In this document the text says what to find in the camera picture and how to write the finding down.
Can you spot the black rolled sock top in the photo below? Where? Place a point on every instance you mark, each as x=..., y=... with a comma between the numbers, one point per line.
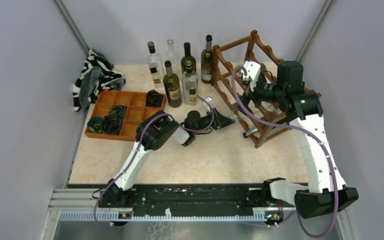
x=154, y=99

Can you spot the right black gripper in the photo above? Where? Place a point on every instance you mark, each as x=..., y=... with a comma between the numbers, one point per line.
x=256, y=102

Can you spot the olive wine bottle grey cap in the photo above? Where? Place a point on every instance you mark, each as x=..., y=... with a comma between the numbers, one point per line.
x=263, y=133

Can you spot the dark wine bottle black cap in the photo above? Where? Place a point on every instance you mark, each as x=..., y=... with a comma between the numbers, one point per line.
x=187, y=56

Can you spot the dark green wine bottle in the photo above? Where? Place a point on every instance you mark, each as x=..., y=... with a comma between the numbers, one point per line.
x=207, y=60

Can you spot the teal rolled sock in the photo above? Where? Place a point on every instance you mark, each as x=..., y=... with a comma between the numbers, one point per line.
x=94, y=125

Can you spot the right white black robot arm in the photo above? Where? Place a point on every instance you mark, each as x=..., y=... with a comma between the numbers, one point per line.
x=311, y=149

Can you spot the clear square spirit bottle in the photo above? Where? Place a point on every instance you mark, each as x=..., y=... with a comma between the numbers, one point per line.
x=155, y=65

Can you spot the grey blue cloth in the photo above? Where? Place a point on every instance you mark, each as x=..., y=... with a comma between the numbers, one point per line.
x=88, y=86

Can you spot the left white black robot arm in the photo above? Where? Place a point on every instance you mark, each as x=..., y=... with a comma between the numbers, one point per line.
x=151, y=135

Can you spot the brown wooden wine rack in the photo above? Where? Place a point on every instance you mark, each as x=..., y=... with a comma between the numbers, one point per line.
x=280, y=99

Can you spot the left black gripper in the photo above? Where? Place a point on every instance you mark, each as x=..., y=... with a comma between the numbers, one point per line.
x=219, y=120

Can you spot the dark rolled sock front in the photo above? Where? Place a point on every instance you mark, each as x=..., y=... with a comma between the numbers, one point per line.
x=111, y=125

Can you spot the grey cable comb strip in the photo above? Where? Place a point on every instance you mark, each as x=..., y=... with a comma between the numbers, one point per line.
x=116, y=216

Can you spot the zebra striped cloth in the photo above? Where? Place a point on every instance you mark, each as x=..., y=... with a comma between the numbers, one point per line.
x=109, y=79

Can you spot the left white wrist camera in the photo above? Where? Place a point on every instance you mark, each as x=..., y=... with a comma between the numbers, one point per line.
x=207, y=101

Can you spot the orange wooden compartment tray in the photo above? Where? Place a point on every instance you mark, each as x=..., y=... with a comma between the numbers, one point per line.
x=136, y=113

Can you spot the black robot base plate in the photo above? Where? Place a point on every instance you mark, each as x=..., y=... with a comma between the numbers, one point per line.
x=191, y=200

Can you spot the dark rolled sock middle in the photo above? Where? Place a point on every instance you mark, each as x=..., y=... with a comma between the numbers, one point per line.
x=118, y=111

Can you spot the dark rolled sock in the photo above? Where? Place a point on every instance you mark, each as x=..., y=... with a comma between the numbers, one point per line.
x=111, y=125
x=118, y=111

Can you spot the green wine bottle silver neck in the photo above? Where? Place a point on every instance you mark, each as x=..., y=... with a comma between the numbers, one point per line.
x=172, y=86

